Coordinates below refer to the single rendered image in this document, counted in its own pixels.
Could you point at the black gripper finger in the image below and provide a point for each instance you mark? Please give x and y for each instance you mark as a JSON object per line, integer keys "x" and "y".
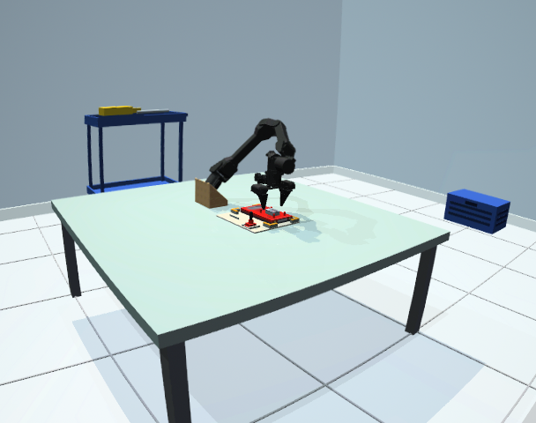
{"x": 284, "y": 195}
{"x": 263, "y": 199}

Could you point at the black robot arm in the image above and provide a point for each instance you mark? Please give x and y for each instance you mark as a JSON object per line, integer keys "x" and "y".
{"x": 265, "y": 129}

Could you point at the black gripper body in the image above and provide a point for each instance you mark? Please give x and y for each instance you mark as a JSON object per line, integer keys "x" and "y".
{"x": 273, "y": 182}

